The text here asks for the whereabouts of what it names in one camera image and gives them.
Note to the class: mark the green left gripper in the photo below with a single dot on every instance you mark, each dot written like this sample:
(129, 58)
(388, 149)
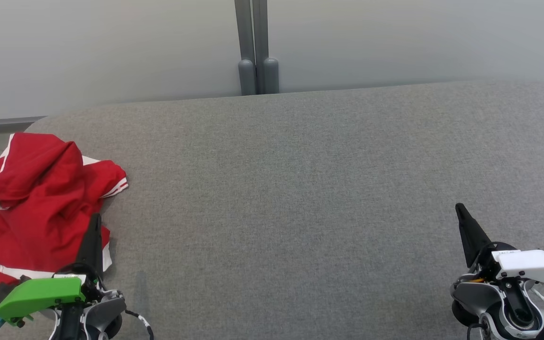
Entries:
(40, 295)

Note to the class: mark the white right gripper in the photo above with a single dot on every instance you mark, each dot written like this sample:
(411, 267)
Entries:
(527, 264)

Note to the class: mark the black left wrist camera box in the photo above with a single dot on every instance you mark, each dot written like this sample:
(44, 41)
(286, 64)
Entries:
(0, 293)

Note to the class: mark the red jersey with white sleeves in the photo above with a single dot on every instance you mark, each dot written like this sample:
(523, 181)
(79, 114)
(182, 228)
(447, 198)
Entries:
(40, 236)

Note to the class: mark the grey partition post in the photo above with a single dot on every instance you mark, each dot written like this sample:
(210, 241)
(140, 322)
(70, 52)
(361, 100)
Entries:
(265, 47)
(244, 47)

